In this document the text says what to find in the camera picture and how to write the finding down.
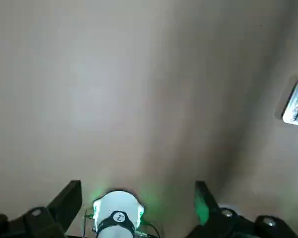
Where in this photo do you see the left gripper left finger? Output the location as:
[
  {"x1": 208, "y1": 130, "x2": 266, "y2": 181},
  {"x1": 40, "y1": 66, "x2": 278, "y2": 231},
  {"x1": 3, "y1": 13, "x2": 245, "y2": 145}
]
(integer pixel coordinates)
[{"x1": 0, "y1": 180, "x2": 83, "y2": 238}]

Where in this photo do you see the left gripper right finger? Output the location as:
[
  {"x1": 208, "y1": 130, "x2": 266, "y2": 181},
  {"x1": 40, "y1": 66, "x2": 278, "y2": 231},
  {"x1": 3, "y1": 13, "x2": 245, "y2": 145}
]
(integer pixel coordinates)
[{"x1": 188, "y1": 180, "x2": 298, "y2": 238}]

